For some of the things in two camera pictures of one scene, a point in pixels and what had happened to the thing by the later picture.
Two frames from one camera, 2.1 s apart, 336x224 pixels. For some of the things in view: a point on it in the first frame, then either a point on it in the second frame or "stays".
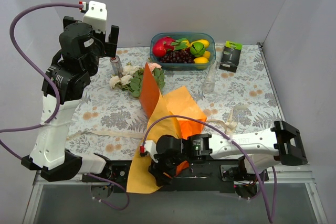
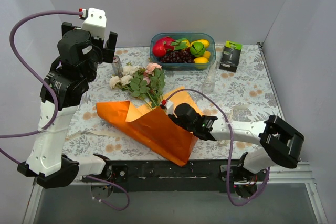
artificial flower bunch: (132, 78) stays
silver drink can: (116, 66) stays
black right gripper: (159, 171) -> (172, 118)
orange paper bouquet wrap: (172, 112) -> (153, 126)
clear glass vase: (209, 84) stays
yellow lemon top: (205, 43) stays
